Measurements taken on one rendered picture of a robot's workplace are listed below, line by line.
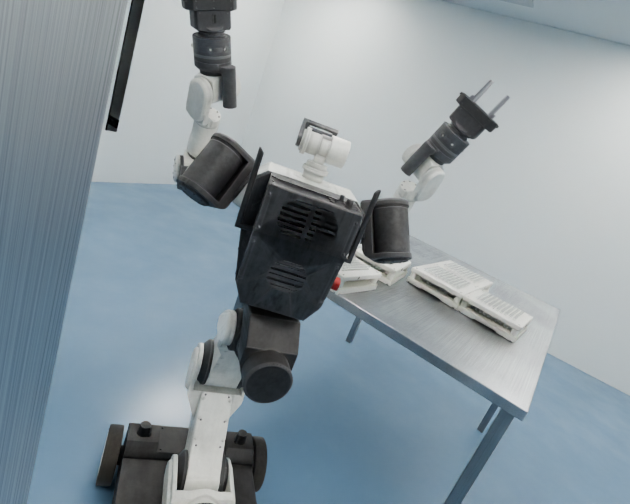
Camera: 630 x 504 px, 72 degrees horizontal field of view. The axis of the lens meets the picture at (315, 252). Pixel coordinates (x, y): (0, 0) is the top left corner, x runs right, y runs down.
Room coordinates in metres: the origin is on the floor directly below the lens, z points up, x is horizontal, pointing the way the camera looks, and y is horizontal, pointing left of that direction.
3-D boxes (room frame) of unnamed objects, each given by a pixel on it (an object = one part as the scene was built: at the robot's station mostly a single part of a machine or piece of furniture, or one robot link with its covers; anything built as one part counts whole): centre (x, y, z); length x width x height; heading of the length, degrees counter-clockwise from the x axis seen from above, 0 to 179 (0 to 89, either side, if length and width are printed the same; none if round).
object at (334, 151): (1.04, 0.06, 1.36); 0.10 x 0.07 x 0.09; 100
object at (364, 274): (1.55, -0.10, 0.96); 0.25 x 0.24 x 0.02; 53
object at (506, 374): (2.01, -0.58, 0.88); 1.50 x 1.10 x 0.04; 152
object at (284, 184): (0.98, 0.06, 1.16); 0.34 x 0.30 x 0.36; 100
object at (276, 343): (0.96, 0.04, 0.89); 0.28 x 0.13 x 0.18; 22
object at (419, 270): (1.88, -0.59, 0.96); 0.25 x 0.24 x 0.02; 58
